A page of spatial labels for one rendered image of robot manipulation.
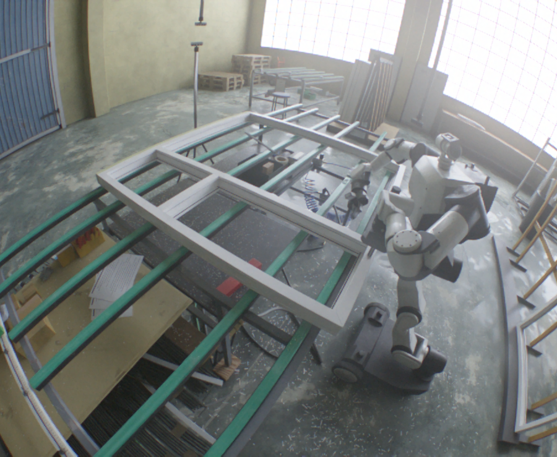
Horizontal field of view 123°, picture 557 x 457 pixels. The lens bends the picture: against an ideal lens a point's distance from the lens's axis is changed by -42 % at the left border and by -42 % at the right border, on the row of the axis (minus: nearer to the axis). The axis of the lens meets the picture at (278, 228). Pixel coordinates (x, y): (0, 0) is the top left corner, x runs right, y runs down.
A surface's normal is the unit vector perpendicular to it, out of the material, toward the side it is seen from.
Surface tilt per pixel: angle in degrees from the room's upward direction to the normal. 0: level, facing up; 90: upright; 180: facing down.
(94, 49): 90
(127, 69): 90
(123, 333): 0
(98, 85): 90
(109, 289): 0
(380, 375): 0
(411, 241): 31
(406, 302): 90
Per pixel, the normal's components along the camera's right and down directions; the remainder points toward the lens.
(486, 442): 0.12, -0.74
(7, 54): 0.85, 0.42
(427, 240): -0.40, -0.76
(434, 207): -0.81, 0.28
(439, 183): -0.83, -0.20
